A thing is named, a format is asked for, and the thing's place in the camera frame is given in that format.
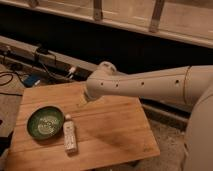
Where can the green ceramic bowl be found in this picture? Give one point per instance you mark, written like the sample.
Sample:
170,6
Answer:
45,122

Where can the white plug connector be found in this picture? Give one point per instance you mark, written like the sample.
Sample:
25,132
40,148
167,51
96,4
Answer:
72,71

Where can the metal window bracket centre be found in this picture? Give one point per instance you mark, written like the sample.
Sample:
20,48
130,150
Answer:
97,10

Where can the metal window bracket right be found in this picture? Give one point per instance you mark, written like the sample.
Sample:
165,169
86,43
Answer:
156,16

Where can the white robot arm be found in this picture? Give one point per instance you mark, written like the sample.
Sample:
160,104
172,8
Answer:
189,85

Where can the blue box on floor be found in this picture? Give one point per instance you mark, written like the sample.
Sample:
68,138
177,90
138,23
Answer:
31,80

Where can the wooden cutting board table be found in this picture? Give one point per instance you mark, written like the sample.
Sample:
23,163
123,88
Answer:
111,130

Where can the black clamp device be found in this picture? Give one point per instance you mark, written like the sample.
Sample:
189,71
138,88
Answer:
40,50

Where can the metal window bracket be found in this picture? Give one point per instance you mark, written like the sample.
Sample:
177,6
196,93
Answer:
97,10
156,16

